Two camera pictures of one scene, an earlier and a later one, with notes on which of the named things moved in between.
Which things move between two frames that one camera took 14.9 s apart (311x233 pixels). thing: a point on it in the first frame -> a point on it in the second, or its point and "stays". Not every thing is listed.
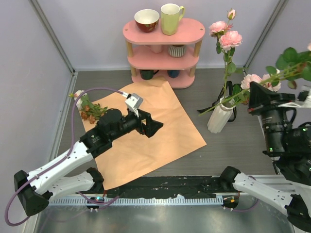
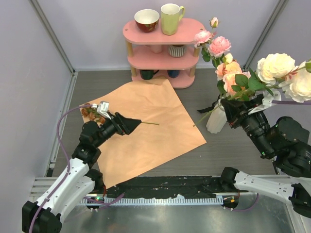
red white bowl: x=146 y=20 stays
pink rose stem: x=227 y=40 -> x=213 y=48
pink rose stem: x=268 y=80 -> x=232 y=81
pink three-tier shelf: x=153 y=55 stays
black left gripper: x=151 y=126 -> x=127 y=124
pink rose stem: x=292 y=64 -> x=235 y=85
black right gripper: x=260 y=97 -> x=233 y=108
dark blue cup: x=173 y=73 stays
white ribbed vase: x=221 y=115 stays
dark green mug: x=147 y=74 stays
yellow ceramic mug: x=171 y=14 stays
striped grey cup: x=177 y=51 stays
